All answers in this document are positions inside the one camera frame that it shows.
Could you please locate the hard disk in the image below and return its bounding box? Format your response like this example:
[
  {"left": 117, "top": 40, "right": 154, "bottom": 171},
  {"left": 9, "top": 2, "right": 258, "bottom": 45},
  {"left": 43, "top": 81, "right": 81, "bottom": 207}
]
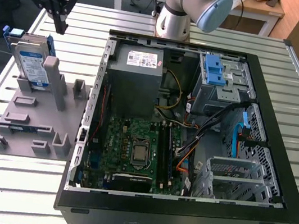
[{"left": 0, "top": 25, "right": 59, "bottom": 93}]

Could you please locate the blue disk wire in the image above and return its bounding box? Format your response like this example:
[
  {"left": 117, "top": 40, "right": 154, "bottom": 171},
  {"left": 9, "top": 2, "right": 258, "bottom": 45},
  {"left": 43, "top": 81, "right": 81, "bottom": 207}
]
[{"left": 228, "top": 110, "right": 253, "bottom": 161}]

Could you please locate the grey parts rack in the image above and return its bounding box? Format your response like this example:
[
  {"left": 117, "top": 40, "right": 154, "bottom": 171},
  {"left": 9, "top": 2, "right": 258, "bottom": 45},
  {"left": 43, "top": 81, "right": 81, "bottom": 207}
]
[{"left": 0, "top": 48, "right": 95, "bottom": 168}]

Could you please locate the grey power supply unit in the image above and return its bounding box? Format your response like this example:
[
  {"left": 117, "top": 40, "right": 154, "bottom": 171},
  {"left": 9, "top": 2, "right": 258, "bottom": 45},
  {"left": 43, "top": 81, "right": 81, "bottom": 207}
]
[{"left": 101, "top": 40, "right": 168, "bottom": 122}]

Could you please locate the green motherboard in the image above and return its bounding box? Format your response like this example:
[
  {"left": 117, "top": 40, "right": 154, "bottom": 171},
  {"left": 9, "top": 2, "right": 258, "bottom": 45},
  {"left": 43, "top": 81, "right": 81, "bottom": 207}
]
[{"left": 80, "top": 110, "right": 202, "bottom": 204}]

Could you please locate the blue drive latch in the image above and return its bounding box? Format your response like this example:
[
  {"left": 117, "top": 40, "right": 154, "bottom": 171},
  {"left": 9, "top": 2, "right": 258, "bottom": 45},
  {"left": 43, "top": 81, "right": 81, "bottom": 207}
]
[{"left": 200, "top": 53, "right": 230, "bottom": 88}]

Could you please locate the silver CPU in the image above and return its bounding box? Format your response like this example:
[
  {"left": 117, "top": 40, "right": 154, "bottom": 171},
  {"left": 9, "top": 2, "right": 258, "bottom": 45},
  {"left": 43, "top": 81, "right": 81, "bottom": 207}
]
[{"left": 132, "top": 145, "right": 150, "bottom": 165}]

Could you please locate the metal drive cage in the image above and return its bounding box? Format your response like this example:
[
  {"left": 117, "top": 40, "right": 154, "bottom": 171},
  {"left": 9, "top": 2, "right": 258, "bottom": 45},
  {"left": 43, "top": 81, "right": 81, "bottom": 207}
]
[{"left": 189, "top": 51, "right": 262, "bottom": 125}]

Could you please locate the CPU socket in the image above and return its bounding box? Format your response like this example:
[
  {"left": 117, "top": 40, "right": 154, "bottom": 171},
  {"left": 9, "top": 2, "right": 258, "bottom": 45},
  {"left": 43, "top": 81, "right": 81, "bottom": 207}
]
[{"left": 128, "top": 136, "right": 154, "bottom": 173}]

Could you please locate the black RAM slot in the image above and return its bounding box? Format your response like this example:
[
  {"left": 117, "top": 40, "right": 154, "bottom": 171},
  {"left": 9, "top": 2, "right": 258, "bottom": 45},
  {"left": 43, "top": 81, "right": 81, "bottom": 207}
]
[
  {"left": 151, "top": 121, "right": 175, "bottom": 190},
  {"left": 158, "top": 122, "right": 182, "bottom": 189}
]

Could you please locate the black graphics card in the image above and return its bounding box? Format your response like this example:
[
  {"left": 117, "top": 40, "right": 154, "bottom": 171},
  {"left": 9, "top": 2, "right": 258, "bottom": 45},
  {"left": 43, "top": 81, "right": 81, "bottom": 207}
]
[{"left": 108, "top": 170, "right": 154, "bottom": 195}]

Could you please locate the black PC case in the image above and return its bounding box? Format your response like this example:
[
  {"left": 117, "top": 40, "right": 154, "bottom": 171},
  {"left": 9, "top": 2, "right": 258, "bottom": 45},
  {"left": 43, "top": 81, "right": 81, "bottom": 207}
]
[{"left": 51, "top": 24, "right": 299, "bottom": 224}]

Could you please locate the thin red case wire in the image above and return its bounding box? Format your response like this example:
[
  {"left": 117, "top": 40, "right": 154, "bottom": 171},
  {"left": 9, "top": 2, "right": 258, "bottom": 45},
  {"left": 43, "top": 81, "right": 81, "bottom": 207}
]
[{"left": 92, "top": 84, "right": 111, "bottom": 142}]

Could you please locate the yellow wire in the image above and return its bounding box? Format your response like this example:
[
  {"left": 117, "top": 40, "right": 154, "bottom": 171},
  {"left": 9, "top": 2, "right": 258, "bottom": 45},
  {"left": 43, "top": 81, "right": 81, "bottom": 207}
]
[{"left": 154, "top": 68, "right": 187, "bottom": 113}]

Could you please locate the black wire bundle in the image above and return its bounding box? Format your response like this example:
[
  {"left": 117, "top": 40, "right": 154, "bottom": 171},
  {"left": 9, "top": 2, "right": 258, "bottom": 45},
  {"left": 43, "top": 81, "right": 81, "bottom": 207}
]
[{"left": 176, "top": 92, "right": 251, "bottom": 166}]

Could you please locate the orange wire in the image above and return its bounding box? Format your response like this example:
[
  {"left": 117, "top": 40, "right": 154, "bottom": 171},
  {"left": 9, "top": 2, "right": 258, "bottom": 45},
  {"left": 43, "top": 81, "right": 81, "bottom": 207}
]
[{"left": 174, "top": 150, "right": 193, "bottom": 176}]

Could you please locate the black disk power wire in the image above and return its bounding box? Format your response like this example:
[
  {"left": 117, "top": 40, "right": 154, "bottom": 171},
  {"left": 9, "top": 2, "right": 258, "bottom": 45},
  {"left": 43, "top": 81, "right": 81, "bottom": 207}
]
[{"left": 242, "top": 127, "right": 269, "bottom": 150}]

